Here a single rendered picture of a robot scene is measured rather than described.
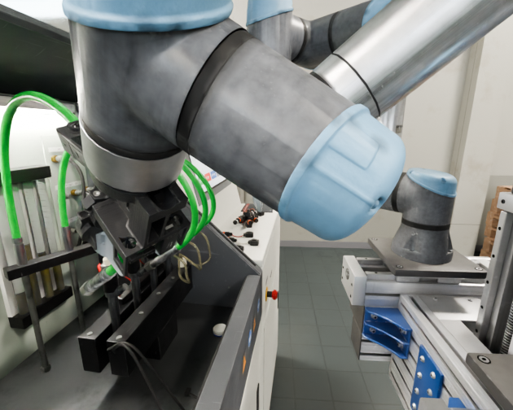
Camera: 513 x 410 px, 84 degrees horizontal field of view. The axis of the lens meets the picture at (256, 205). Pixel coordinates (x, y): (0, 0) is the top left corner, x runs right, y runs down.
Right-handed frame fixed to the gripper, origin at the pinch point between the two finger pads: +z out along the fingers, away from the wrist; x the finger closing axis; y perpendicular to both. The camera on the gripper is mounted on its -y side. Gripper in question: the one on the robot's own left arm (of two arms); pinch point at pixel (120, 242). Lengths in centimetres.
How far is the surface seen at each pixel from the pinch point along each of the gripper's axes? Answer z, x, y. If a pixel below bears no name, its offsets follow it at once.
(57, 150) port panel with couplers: 30, 7, -44
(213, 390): 15.7, 3.1, 24.8
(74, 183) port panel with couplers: 39, 8, -39
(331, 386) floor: 118, 77, 83
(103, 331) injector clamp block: 29.1, -5.1, 3.7
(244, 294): 31.8, 26.0, 15.6
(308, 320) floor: 154, 115, 58
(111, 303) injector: 25.4, -1.7, 0.7
